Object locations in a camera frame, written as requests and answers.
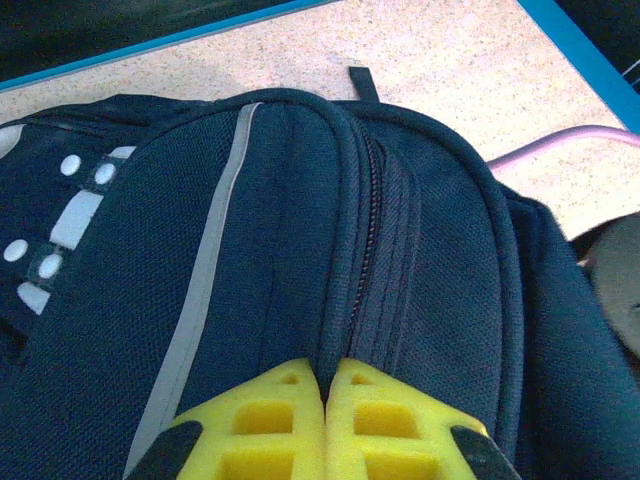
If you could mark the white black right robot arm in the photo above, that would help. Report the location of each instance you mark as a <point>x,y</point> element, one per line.
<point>617,280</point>

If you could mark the navy blue backpack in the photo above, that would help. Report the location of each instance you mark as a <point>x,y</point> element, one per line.
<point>300,225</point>

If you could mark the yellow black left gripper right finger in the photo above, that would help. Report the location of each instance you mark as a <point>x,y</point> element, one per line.
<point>400,440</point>

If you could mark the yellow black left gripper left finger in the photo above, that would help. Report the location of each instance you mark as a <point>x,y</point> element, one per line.
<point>260,440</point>

